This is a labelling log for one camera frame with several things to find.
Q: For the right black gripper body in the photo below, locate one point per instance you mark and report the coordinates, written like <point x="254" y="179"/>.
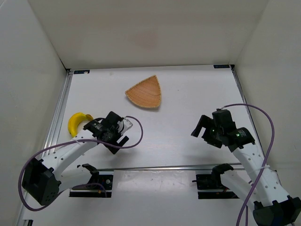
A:
<point x="204" y="128"/>

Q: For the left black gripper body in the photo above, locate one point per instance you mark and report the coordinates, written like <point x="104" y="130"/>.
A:
<point x="116" y="144"/>

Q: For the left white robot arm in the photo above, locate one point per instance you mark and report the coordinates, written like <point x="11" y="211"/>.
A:
<point x="44" y="179"/>

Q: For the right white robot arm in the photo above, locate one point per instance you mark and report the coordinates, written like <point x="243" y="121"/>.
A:
<point x="270" y="203"/>

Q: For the yellow fake banana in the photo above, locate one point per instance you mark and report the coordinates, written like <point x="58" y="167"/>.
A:
<point x="76" y="120"/>

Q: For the woven triangular fruit basket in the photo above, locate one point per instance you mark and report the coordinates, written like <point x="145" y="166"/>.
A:
<point x="146" y="94"/>

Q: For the right blue corner label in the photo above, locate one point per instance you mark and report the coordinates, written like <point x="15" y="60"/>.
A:
<point x="221" y="66"/>

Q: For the blue corner label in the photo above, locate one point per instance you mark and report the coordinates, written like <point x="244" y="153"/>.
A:
<point x="81" y="72"/>
<point x="221" y="66"/>

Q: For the left blue corner label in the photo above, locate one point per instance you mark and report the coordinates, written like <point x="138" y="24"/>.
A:
<point x="81" y="72"/>

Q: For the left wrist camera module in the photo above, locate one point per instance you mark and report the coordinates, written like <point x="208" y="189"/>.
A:
<point x="124" y="125"/>

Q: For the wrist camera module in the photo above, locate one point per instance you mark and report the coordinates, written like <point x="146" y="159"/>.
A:
<point x="223" y="119"/>
<point x="124" y="125"/>

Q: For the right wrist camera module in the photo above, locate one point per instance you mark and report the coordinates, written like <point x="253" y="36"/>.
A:
<point x="223" y="119"/>

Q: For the front aluminium table rail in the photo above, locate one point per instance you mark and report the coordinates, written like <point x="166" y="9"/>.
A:
<point x="191" y="167"/>

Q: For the aluminium table rail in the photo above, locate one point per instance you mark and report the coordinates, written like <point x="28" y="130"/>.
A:
<point x="52" y="135"/>
<point x="248" y="106"/>
<point x="191" y="167"/>

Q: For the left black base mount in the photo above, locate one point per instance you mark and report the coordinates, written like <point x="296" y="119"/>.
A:
<point x="100" y="187"/>

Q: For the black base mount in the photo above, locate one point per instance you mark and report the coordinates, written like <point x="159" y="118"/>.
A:
<point x="210" y="190"/>
<point x="100" y="187"/>

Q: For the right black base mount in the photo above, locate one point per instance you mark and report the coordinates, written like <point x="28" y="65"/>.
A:
<point x="210" y="190"/>

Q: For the right aluminium table rail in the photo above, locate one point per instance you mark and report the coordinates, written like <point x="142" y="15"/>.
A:
<point x="248" y="106"/>

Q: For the left aluminium table rail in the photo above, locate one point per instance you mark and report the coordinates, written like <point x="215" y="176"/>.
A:
<point x="52" y="135"/>

